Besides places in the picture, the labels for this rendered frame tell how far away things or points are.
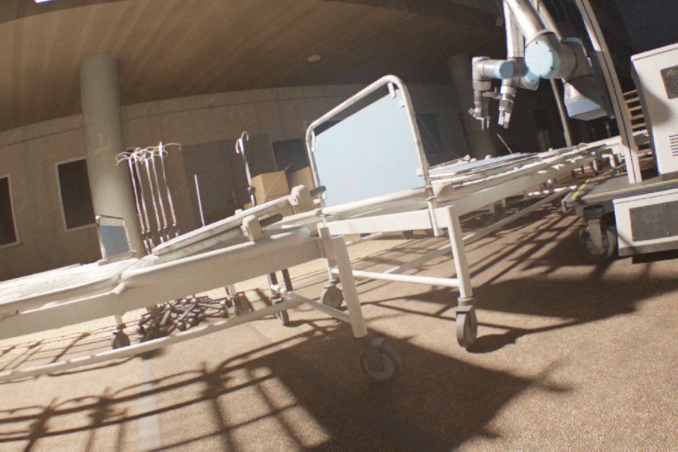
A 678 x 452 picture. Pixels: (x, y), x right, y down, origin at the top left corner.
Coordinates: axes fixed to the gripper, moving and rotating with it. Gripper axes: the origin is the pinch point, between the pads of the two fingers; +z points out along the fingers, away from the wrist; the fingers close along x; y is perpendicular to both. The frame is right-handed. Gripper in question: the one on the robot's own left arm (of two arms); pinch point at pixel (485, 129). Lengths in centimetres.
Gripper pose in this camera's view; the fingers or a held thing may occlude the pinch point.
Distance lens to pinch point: 188.6
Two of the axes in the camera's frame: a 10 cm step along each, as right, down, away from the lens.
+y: -6.1, -2.7, 7.5
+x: -7.9, 3.1, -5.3
